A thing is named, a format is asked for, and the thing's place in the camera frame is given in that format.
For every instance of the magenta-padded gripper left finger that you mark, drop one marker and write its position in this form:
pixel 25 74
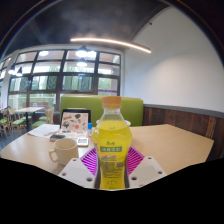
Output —
pixel 78 171

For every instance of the green upholstered bench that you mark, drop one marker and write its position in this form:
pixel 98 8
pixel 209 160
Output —
pixel 130 110

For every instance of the dark smartphone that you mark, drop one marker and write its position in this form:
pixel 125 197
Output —
pixel 57 137

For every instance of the group of green-seated wooden chairs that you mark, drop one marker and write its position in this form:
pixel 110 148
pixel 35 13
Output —
pixel 18 121

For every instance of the small blue-capped bottle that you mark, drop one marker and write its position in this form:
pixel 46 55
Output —
pixel 89 130

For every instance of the round pendant lamp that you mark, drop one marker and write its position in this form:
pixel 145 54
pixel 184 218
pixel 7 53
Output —
pixel 81 52
pixel 82 63

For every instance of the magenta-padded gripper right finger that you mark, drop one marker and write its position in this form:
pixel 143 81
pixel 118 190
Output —
pixel 146 170

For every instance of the dark pendant lamp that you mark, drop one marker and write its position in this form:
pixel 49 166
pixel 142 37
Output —
pixel 11 70
pixel 19 71

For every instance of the yellow drink bottle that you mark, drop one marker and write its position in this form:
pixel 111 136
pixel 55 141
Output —
pixel 112 143

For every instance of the white ceramic mug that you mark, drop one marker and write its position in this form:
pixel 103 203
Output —
pixel 65 150

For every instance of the long linear ceiling lamp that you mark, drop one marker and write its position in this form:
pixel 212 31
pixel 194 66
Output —
pixel 110 41

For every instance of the black-framed window wall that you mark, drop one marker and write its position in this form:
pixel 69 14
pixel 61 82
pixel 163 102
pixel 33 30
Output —
pixel 50 83

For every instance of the white paper sheets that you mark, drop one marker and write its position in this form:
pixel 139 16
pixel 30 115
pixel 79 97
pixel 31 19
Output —
pixel 43 130

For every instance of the black-framed tablet with stickers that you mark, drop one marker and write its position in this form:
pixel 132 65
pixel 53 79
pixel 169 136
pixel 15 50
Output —
pixel 75 120

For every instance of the light wooden dining table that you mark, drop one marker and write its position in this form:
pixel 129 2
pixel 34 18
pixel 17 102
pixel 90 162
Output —
pixel 29 109

